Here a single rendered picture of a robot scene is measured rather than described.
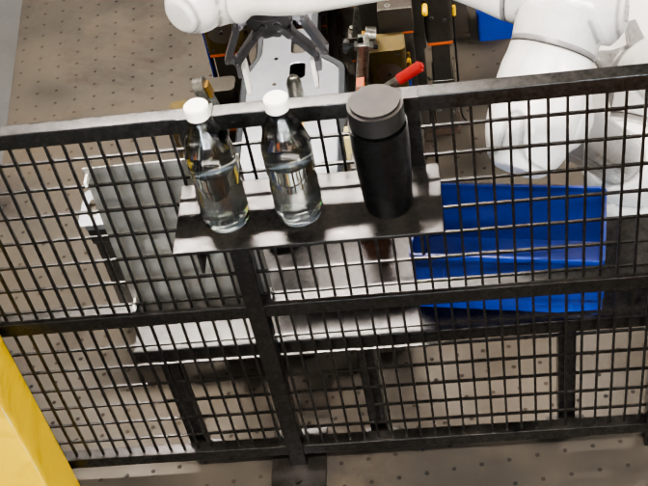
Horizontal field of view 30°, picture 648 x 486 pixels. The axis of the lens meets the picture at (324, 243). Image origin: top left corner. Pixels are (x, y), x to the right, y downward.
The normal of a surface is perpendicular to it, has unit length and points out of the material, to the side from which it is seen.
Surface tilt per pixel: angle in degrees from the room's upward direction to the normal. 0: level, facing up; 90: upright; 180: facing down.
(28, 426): 90
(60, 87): 0
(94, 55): 0
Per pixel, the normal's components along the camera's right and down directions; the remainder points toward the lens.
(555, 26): -0.18, -0.13
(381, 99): -0.14, -0.68
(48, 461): 0.99, -0.08
